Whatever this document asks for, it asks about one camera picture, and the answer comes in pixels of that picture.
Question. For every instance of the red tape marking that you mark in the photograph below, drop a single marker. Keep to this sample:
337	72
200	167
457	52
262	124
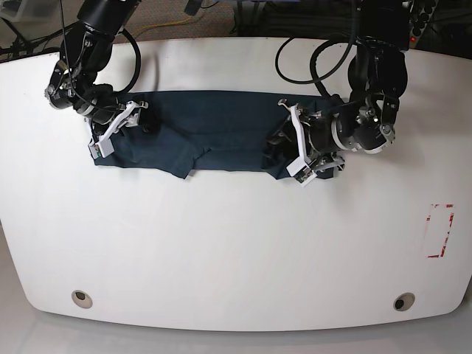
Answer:
437	230

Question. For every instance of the power strip with red light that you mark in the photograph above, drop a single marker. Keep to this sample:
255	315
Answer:
421	12

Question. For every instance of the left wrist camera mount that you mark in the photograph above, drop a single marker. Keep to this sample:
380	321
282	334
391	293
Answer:
300	147

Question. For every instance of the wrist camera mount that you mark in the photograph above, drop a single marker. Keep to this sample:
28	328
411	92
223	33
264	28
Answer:
102	146
300	147

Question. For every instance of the table grommet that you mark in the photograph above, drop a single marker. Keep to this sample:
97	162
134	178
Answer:
404	302
82	299

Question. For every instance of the dark blue T-shirt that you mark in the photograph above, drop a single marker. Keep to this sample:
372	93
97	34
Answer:
206	130

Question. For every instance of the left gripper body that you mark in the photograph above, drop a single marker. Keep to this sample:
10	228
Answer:
367	124

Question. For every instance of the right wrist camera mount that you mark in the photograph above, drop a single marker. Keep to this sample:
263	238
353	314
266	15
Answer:
102	146

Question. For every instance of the left table grommet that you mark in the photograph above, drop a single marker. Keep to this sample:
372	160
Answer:
82	299

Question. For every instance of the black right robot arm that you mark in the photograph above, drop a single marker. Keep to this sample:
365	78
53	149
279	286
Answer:
86	50

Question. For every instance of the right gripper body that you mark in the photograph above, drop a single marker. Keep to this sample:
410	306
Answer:
96	103

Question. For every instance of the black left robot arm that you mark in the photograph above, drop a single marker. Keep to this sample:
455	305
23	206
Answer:
377	76

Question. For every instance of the right table grommet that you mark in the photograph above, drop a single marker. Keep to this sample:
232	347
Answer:
404	302

